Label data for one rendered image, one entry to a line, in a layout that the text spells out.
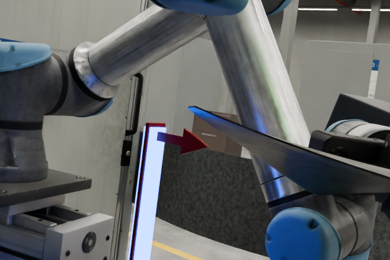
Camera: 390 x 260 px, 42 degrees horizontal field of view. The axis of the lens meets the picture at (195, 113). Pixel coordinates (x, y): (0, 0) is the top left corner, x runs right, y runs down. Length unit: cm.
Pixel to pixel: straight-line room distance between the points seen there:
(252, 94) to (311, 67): 635
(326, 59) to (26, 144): 615
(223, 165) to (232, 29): 171
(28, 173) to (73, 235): 14
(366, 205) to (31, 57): 56
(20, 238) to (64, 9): 151
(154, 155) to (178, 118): 968
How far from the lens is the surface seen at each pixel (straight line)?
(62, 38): 223
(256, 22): 62
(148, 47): 86
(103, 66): 91
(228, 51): 61
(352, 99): 99
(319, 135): 51
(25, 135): 88
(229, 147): 715
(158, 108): 1029
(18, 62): 87
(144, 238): 49
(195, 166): 239
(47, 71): 90
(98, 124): 240
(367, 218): 69
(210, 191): 234
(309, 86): 692
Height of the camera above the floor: 123
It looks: 3 degrees down
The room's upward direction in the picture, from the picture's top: 7 degrees clockwise
